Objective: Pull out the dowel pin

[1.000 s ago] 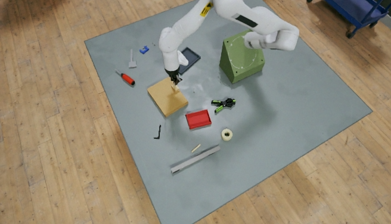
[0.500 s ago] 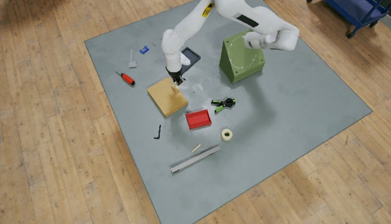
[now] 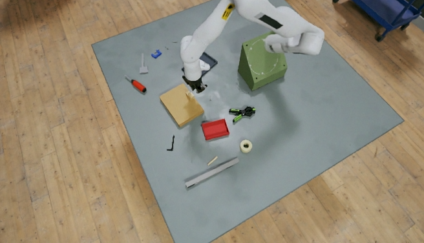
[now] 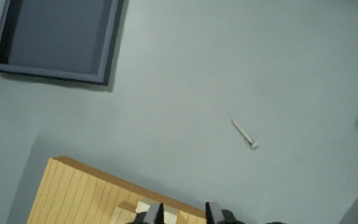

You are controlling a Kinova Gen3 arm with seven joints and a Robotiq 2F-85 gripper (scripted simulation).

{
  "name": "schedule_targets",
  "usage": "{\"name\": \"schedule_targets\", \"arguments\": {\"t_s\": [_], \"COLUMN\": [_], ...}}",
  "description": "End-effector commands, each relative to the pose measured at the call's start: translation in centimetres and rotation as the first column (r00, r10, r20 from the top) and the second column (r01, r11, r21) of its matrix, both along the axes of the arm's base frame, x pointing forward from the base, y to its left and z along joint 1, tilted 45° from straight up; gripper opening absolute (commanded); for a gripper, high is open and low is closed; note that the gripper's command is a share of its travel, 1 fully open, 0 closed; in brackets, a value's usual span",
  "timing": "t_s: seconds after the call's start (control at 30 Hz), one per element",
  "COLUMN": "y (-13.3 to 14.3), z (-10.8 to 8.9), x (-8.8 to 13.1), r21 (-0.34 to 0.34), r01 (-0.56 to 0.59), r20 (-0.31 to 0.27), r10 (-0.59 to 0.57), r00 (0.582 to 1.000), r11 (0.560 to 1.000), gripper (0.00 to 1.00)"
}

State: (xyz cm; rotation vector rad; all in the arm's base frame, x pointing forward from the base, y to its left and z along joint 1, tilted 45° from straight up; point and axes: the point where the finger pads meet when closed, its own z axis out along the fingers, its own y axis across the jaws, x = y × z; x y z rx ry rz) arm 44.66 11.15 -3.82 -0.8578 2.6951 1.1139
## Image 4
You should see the grey screw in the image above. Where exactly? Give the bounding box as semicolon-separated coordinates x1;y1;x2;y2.
234;122;258;148

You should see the tan wooden board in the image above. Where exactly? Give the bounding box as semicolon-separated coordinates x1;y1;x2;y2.
27;156;206;224

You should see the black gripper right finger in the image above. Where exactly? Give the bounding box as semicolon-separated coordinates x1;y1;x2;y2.
206;202;286;224

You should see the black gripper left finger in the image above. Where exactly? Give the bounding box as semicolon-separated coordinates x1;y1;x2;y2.
126;203;164;224

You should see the small light wooden block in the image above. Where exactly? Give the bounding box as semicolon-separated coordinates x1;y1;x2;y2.
110;201;138;224

